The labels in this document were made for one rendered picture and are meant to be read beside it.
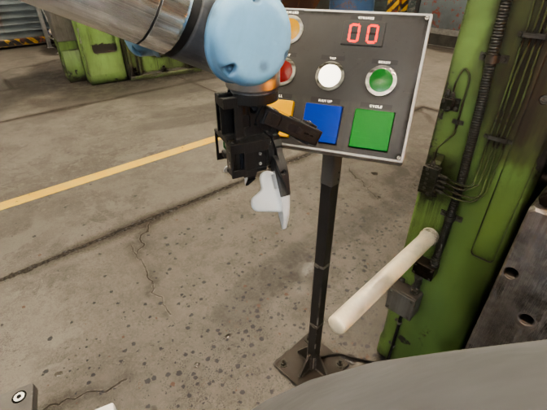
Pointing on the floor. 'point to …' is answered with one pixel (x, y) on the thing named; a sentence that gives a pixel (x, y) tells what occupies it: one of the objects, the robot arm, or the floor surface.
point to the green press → (105, 55)
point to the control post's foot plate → (301, 372)
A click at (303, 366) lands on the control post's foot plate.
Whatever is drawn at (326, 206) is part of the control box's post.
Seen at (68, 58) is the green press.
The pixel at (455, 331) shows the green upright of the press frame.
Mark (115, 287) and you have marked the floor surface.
